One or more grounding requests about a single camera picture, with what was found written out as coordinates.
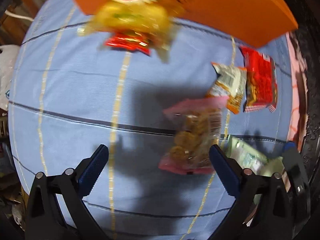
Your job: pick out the orange cracker packet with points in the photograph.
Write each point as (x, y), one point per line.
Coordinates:
(230, 82)

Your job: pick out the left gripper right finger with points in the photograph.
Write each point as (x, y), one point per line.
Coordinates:
(261, 209)

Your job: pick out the yellow-green snack packet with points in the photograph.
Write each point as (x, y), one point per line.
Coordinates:
(248, 157)

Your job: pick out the red checkered snack packet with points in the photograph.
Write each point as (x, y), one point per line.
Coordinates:
(262, 89)

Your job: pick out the dark carved wooden furniture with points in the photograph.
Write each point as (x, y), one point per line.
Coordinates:
(307, 35)

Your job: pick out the pink biscuit packet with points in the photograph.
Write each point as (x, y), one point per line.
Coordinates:
(198, 126)

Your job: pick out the blue checked tablecloth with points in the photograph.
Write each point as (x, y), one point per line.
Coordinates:
(60, 111)

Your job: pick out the golden bun packet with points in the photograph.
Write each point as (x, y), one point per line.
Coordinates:
(154, 18)

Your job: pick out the pink patterned cloth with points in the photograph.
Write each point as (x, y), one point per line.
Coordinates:
(299, 115)

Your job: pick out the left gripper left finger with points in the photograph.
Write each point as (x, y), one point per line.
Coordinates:
(55, 207)

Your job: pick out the orange cardboard box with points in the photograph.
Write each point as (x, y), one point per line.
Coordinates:
(256, 22)

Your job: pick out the white plastic bag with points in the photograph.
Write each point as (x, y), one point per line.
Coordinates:
(8, 58)

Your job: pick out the small red biscuit packet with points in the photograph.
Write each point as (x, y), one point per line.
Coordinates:
(129, 41)

